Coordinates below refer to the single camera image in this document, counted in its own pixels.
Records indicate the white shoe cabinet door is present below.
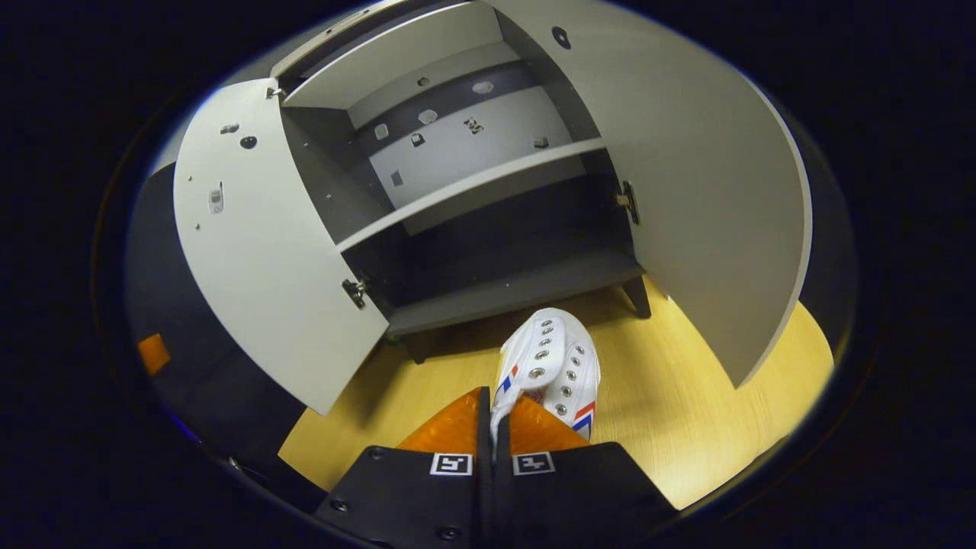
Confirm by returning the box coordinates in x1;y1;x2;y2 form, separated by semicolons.
488;0;814;390
173;78;390;416

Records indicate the white sneaker shoe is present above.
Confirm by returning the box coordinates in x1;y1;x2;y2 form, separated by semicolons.
490;307;602;458

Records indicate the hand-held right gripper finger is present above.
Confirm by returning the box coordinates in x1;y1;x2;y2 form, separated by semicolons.
314;386;493;549
494;395;679;549

